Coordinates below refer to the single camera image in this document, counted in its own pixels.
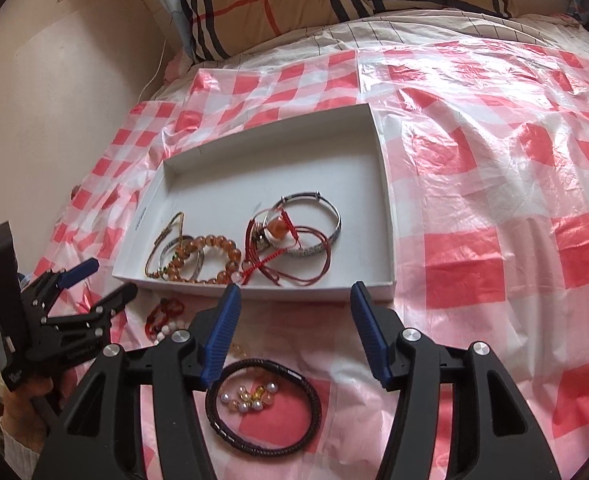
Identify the black braided leather bracelet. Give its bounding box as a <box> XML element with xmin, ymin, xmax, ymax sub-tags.
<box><xmin>204</xmin><ymin>357</ymin><xmax>324</xmax><ymax>458</ymax></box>

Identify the white grid bed sheet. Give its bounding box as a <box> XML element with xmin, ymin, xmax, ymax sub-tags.
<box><xmin>214</xmin><ymin>8</ymin><xmax>589</xmax><ymax>61</ymax></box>

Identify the red white checkered plastic sheet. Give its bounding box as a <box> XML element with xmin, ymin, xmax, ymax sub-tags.
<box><xmin>38</xmin><ymin>39</ymin><xmax>589</xmax><ymax>478</ymax></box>

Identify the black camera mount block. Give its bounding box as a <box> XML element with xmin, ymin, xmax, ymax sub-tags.
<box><xmin>0</xmin><ymin>221</ymin><xmax>32</xmax><ymax>391</ymax></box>

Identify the red string pendant necklace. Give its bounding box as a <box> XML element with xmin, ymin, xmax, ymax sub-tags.
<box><xmin>241</xmin><ymin>209</ymin><xmax>334</xmax><ymax>287</ymax></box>

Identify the amber bead bracelet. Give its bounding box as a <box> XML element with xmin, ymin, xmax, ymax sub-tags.
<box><xmin>165</xmin><ymin>233</ymin><xmax>244</xmax><ymax>286</ymax></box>

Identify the white oval bead bracelet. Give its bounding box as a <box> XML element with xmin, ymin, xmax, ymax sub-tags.
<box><xmin>153</xmin><ymin>320</ymin><xmax>192</xmax><ymax>346</ymax></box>

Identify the pink pearl bead bracelet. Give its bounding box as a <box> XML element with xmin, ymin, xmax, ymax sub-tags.
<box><xmin>217</xmin><ymin>343</ymin><xmax>280</xmax><ymax>415</ymax></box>

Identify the white shallow cardboard tray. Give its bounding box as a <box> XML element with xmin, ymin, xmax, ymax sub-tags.
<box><xmin>112</xmin><ymin>104</ymin><xmax>395</xmax><ymax>301</ymax></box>

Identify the red woven cord bracelet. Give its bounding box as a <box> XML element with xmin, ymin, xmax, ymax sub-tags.
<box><xmin>144</xmin><ymin>297</ymin><xmax>186</xmax><ymax>339</ymax></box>

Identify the engraved silver bangle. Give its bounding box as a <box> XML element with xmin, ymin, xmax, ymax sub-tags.
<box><xmin>260</xmin><ymin>192</ymin><xmax>342</xmax><ymax>258</ymax></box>

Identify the silver bangle with green bead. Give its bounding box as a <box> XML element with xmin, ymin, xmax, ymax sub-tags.
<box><xmin>159</xmin><ymin>236</ymin><xmax>204</xmax><ymax>283</ymax></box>

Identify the left human hand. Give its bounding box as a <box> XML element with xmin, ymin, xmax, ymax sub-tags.
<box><xmin>0</xmin><ymin>376</ymin><xmax>54</xmax><ymax>453</ymax></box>

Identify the white charging cable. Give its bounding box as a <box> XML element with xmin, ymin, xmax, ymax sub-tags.
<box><xmin>137</xmin><ymin>39</ymin><xmax>169</xmax><ymax>104</ymax></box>

